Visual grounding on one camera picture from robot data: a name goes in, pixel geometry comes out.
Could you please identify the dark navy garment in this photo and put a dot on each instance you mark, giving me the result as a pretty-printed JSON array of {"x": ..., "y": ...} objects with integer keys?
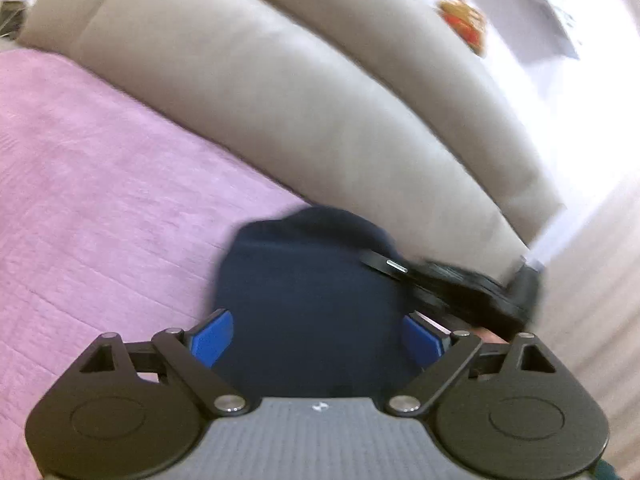
[{"x": 310, "y": 320}]

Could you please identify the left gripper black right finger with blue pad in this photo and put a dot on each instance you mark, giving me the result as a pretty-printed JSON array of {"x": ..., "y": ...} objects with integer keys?
[{"x": 501, "y": 411}]

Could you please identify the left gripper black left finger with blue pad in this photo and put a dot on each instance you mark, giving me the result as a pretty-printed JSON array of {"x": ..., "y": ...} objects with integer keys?
[{"x": 129, "y": 410}]

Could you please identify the orange red plush toy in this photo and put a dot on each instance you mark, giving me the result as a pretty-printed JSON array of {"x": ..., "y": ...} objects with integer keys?
[{"x": 466, "y": 21}]

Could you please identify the beige leather headboard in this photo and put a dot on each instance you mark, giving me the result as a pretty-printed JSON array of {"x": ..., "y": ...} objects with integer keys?
[{"x": 373, "y": 106}]

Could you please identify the pink quilted bedspread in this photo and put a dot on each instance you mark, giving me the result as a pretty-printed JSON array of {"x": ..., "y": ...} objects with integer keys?
[{"x": 113, "y": 219}]

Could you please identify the white patterned wall shelf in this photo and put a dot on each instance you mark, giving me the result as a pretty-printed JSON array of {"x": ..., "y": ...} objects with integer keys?
[{"x": 550, "y": 0}]

